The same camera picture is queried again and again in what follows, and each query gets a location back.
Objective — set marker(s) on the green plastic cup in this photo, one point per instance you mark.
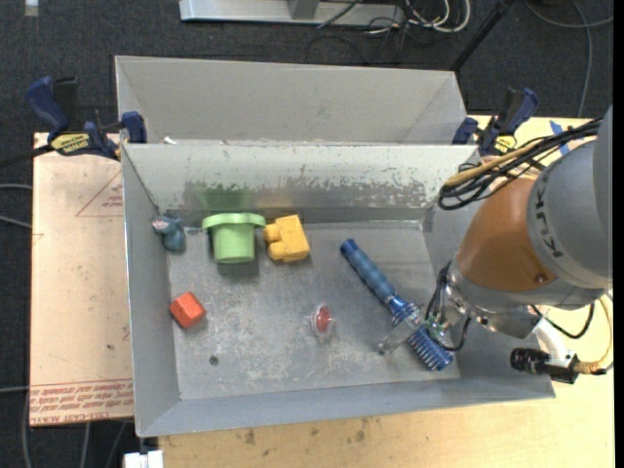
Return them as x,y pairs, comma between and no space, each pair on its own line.
234,242

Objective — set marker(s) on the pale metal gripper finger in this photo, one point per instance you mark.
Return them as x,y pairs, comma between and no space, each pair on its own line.
400,340

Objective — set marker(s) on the blue dish brush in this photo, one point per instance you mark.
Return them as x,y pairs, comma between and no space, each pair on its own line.
370,273

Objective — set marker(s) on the black cylinder on white bracket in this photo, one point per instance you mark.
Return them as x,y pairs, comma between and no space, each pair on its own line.
529,360

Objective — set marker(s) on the red and clear small top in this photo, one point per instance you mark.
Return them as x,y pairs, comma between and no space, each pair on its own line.
322,320

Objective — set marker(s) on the blue-grey toy mouse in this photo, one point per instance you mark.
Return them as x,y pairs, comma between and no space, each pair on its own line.
171,234

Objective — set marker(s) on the orange-red block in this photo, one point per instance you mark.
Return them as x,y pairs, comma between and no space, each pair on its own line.
187,310

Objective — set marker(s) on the grey metal bin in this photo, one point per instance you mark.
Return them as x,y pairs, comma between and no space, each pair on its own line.
273,339

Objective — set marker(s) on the brown cardboard board red print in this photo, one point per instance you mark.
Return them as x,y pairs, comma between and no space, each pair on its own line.
78,281

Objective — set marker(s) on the yellow toy building block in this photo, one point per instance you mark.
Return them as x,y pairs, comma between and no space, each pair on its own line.
288,242

